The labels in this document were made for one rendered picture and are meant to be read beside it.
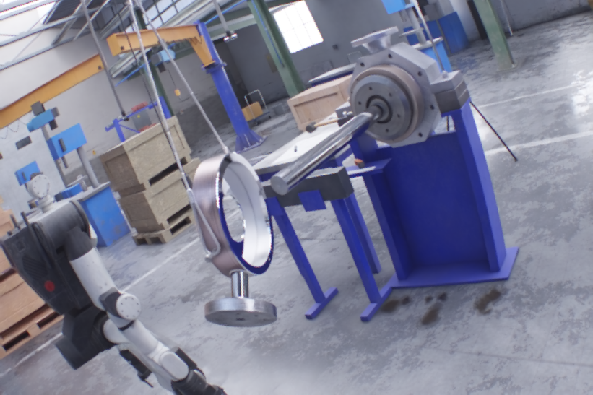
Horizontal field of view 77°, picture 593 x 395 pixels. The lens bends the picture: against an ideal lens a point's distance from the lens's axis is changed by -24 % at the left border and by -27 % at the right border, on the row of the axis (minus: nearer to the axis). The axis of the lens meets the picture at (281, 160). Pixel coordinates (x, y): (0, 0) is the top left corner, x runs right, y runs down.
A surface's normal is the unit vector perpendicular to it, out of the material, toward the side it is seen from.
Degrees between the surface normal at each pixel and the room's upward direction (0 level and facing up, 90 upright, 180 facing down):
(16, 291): 90
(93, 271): 90
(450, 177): 90
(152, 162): 90
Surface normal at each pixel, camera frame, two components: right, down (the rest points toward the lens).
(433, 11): -0.61, 0.41
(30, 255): 0.67, -0.14
